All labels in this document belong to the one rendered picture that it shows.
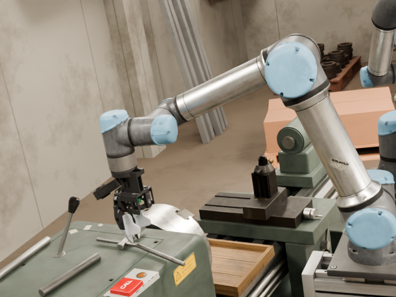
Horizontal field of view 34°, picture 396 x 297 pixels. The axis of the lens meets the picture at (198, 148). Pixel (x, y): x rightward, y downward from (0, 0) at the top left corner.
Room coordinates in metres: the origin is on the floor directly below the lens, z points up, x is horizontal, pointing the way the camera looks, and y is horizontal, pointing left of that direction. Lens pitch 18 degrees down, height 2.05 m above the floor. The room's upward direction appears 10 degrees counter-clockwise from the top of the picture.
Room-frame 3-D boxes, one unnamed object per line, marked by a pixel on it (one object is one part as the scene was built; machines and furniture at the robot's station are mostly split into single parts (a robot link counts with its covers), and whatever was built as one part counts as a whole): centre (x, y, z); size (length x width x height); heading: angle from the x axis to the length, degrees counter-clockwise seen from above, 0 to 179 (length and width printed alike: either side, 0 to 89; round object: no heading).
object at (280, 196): (2.38, -0.23, 1.00); 0.20 x 0.10 x 0.05; 147
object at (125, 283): (1.42, 0.23, 1.26); 0.06 x 0.06 x 0.02; 57
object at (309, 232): (2.47, -0.23, 0.90); 0.53 x 0.30 x 0.06; 57
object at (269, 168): (2.40, -0.24, 1.14); 0.08 x 0.08 x 0.03
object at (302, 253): (2.35, -0.39, 0.73); 0.27 x 0.12 x 0.27; 147
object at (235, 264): (2.16, 0.02, 0.89); 0.36 x 0.30 x 0.04; 57
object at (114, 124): (1.62, 0.20, 1.59); 0.09 x 0.08 x 0.11; 72
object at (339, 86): (8.13, -1.68, 0.23); 1.26 x 0.87 x 0.46; 154
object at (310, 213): (2.30, -0.40, 0.95); 0.07 x 0.04 x 0.04; 57
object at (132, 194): (1.61, 0.19, 1.44); 0.09 x 0.08 x 0.12; 57
